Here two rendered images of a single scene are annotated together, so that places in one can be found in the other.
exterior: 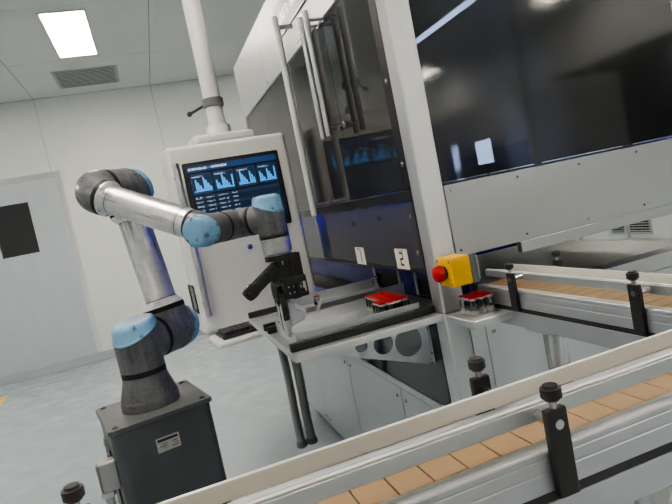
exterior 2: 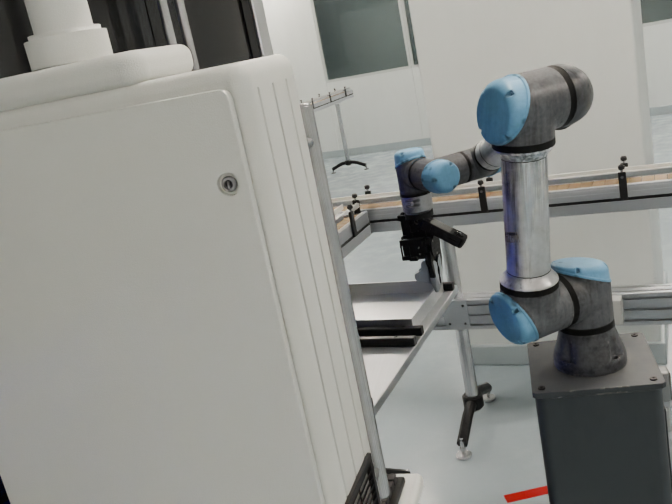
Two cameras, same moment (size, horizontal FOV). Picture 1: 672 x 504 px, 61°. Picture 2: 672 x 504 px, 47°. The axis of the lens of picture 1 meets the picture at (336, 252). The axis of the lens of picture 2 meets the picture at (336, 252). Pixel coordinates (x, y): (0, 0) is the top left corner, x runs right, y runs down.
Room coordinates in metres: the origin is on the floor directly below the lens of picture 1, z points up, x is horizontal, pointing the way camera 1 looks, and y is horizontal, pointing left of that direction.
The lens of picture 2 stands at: (2.92, 1.24, 1.55)
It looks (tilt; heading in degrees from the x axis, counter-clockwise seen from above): 15 degrees down; 223
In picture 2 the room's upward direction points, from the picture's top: 11 degrees counter-clockwise
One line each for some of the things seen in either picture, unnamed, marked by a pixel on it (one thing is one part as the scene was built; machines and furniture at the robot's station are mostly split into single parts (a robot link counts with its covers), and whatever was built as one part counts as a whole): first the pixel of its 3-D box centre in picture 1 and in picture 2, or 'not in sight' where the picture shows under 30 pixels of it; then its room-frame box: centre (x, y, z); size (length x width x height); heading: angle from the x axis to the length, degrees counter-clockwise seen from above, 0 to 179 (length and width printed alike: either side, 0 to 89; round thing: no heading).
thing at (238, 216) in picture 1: (233, 224); (440, 173); (1.46, 0.24, 1.21); 0.11 x 0.11 x 0.08; 65
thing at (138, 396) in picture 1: (147, 385); (587, 339); (1.48, 0.56, 0.84); 0.15 x 0.15 x 0.10
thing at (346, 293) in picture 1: (343, 296); not in sight; (1.91, 0.01, 0.90); 0.34 x 0.26 x 0.04; 107
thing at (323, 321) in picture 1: (344, 318); (364, 306); (1.55, 0.01, 0.90); 0.34 x 0.26 x 0.04; 107
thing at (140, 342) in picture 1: (139, 342); (579, 290); (1.49, 0.56, 0.96); 0.13 x 0.12 x 0.14; 155
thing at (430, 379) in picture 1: (332, 317); not in sight; (2.43, 0.07, 0.73); 1.98 x 0.01 x 0.25; 17
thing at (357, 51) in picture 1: (363, 96); (220, 84); (1.69, -0.17, 1.50); 0.43 x 0.01 x 0.59; 17
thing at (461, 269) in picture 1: (456, 269); not in sight; (1.38, -0.28, 0.99); 0.08 x 0.07 x 0.07; 107
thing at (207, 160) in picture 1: (239, 227); (157, 357); (2.39, 0.38, 1.19); 0.50 x 0.19 x 0.78; 114
